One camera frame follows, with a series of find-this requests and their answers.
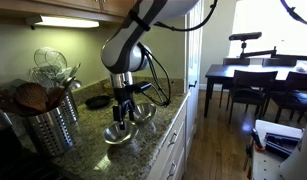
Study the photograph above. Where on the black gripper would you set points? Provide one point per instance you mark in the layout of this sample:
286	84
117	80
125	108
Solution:
124	88

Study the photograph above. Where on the silver metal bowl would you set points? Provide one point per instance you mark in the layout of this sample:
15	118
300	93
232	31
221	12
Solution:
144	113
114	135

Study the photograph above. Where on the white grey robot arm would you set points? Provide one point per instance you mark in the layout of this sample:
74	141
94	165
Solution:
123	53

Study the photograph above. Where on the stacked round wooden boards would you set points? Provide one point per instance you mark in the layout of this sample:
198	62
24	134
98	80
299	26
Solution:
108	89

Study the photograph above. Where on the black cast iron skillet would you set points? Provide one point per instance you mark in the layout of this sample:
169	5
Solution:
97	102

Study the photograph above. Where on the rear perforated steel utensil holder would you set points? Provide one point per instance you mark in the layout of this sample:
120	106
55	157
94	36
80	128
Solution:
69	108

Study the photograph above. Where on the perforated steel utensil holder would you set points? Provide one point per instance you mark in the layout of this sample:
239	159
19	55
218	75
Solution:
49	133
69	108

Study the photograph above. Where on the lower drawer cabinet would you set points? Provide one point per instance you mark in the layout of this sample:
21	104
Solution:
169	161

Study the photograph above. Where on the front perforated steel utensil holder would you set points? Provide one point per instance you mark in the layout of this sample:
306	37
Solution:
49	133

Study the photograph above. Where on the slotted wooden spoon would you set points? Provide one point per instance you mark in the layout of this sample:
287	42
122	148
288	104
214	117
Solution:
32	95

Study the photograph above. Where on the upper wooden cabinets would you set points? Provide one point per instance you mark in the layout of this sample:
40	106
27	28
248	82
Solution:
100	10

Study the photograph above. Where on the dark wooden dining table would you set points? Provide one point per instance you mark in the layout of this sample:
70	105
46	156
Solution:
218	74

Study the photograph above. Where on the under-cabinet light fixture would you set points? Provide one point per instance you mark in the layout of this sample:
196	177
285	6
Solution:
43	20

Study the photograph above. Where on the dark dining chair left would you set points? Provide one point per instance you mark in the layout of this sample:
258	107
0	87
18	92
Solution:
251	88

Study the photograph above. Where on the dark dining chair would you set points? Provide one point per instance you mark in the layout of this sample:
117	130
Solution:
292	95
251	88

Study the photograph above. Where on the white perforated cart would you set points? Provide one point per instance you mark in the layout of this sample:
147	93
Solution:
265	165

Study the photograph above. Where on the dark dining chair right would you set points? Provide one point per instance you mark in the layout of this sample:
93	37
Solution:
292	95

